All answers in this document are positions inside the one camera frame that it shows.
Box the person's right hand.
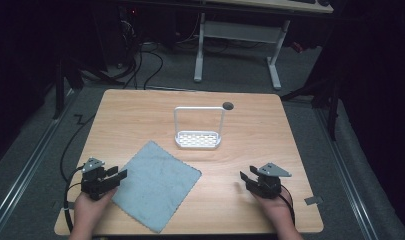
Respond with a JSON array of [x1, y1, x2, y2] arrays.
[[251, 191, 295, 232]]

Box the black metal stand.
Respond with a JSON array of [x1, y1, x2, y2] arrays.
[[52, 58, 124, 120], [280, 63, 344, 142]]

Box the black floor cables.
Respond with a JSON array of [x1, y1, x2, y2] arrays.
[[114, 41, 165, 90]]

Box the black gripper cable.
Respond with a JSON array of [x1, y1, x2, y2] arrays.
[[278, 184, 297, 228], [59, 113, 97, 234]]

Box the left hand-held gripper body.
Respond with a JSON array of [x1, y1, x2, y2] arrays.
[[80, 156, 108, 202]]

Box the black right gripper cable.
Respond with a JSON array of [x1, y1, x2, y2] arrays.
[[278, 184, 297, 228]]

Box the white wire rack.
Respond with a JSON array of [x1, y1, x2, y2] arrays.
[[173, 105, 227, 150]]

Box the person's left hand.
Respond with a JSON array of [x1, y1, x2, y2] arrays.
[[72, 187, 118, 234]]

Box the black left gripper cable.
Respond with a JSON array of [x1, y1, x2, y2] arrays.
[[59, 113, 97, 234]]

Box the dark computer tower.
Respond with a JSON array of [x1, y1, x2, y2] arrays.
[[115, 5, 143, 69]]

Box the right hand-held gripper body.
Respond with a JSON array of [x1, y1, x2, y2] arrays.
[[245, 161, 293, 200]]

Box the grey-blue cleaning cloth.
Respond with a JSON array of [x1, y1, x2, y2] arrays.
[[111, 139, 203, 234]]

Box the metal floor rail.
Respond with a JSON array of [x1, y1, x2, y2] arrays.
[[314, 108, 381, 240], [0, 89, 76, 234]]

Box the white-legged desk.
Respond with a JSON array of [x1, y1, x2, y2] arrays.
[[193, 0, 335, 91]]

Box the grey tape piece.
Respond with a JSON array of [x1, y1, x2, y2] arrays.
[[303, 195, 325, 206]]

